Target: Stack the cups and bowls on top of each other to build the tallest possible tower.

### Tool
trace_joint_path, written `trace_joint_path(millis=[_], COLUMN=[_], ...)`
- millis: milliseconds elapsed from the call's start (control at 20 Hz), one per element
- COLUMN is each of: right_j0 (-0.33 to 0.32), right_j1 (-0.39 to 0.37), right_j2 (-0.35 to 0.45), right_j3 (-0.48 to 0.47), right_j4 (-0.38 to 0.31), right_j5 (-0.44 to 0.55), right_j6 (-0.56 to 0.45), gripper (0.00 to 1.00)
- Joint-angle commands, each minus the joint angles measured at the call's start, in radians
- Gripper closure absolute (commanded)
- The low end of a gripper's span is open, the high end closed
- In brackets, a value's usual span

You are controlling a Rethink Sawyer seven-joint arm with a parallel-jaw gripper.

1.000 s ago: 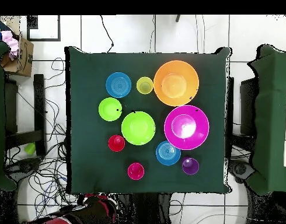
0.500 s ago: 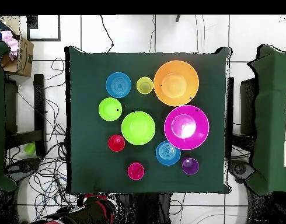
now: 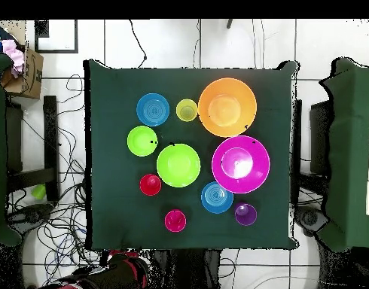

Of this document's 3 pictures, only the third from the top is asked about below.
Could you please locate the large green plastic bowl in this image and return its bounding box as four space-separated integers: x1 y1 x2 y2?
156 143 202 188

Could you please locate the red plastic cup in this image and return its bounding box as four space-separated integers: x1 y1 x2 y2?
139 173 163 197

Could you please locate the small green plastic bowl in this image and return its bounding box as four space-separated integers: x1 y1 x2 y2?
126 125 159 157

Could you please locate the blue plastic bowl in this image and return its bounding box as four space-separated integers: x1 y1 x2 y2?
200 181 234 214
136 92 171 127

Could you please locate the yellow plastic cup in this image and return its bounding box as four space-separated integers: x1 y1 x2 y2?
175 98 199 123

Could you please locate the large pink plastic bowl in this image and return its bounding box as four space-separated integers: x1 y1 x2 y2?
211 135 271 194

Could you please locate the crimson pink plastic cup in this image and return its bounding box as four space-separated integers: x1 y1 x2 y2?
163 208 188 233

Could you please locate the orange plastic bowl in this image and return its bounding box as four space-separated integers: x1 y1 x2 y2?
197 77 258 138

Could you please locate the dark green table cloth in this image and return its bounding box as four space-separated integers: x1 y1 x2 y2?
83 59 300 251

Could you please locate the purple plastic cup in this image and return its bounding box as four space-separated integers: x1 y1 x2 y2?
234 202 258 227

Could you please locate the black metal stand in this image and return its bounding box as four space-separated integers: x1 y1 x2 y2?
5 95 60 202

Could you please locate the black box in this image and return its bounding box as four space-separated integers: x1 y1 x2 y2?
310 100 334 175

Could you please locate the grey black base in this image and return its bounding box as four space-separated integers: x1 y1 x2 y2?
295 207 328 236

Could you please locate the green cup on floor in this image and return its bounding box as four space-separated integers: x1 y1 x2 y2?
31 184 47 200

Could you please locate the black base with knob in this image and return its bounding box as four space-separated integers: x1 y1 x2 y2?
6 203 54 230

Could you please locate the brown cardboard box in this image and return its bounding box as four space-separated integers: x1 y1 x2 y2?
0 41 44 100

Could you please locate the pink cloth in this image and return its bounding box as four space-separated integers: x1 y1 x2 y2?
1 39 25 78

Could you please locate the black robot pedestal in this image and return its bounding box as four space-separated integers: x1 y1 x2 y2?
151 248 222 289

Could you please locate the tangle of floor cables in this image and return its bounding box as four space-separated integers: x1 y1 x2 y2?
6 74 93 287

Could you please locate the black floor cable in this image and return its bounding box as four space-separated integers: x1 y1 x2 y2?
129 20 148 69

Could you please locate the black square frame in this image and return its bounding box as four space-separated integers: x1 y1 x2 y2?
34 20 79 54

